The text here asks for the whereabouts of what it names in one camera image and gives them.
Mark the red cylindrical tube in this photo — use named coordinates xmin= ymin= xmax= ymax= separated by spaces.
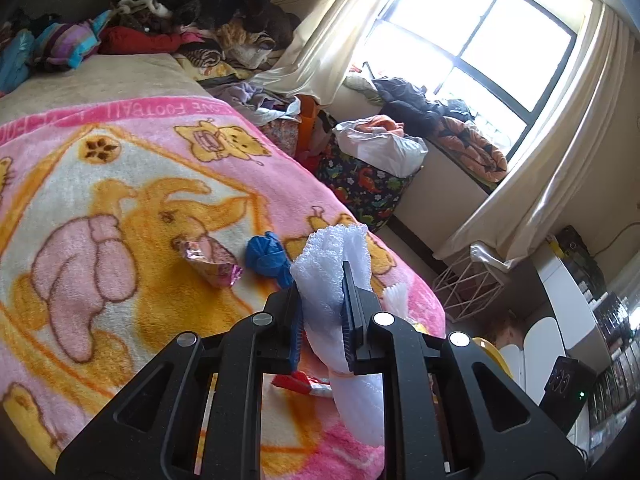
xmin=271 ymin=370 xmax=333 ymax=398

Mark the purple yellow snack bag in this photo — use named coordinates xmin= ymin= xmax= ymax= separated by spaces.
xmin=176 ymin=235 xmax=243 ymax=288

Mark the blue paper ball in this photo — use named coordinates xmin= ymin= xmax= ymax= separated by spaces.
xmin=245 ymin=231 xmax=294 ymax=288

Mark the white yarn tassel bundle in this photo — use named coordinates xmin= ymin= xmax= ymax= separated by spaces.
xmin=382 ymin=283 xmax=412 ymax=322

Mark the yellow rimmed trash bin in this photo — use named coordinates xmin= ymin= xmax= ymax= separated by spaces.
xmin=473 ymin=337 xmax=513 ymax=378

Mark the white dresser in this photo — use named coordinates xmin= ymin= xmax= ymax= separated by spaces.
xmin=499 ymin=244 xmax=616 ymax=441

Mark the black box on dresser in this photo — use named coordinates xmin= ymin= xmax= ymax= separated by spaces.
xmin=550 ymin=226 xmax=606 ymax=299

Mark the pink bear fleece blanket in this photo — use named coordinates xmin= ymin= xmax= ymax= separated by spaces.
xmin=0 ymin=94 xmax=447 ymax=480

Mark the right cream curtain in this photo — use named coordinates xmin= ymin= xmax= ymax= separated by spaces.
xmin=434 ymin=6 xmax=634 ymax=268

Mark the cream curtain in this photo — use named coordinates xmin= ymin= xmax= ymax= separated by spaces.
xmin=434 ymin=6 xmax=634 ymax=268
xmin=250 ymin=0 xmax=388 ymax=105

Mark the dinosaur print laundry basket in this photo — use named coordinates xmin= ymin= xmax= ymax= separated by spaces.
xmin=316 ymin=136 xmax=418 ymax=232

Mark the orange patterned folded blanket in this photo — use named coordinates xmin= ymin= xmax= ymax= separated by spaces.
xmin=435 ymin=116 xmax=508 ymax=183

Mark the black jacket on sill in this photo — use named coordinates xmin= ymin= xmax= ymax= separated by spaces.
xmin=372 ymin=78 xmax=448 ymax=138

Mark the floral fabric bag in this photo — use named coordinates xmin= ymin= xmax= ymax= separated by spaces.
xmin=259 ymin=118 xmax=299 ymax=157

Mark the orange bag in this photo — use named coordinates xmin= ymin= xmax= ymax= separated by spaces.
xmin=295 ymin=94 xmax=321 ymax=155

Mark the left cream curtain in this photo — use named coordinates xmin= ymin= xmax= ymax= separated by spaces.
xmin=250 ymin=0 xmax=388 ymax=105

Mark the striped purple blue cloth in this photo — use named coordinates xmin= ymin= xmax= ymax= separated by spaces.
xmin=30 ymin=10 xmax=113 ymax=72

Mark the white wire side table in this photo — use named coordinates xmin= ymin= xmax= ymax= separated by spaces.
xmin=433 ymin=243 xmax=509 ymax=323

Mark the window frame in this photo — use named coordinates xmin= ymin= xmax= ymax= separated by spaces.
xmin=358 ymin=0 xmax=592 ymax=157

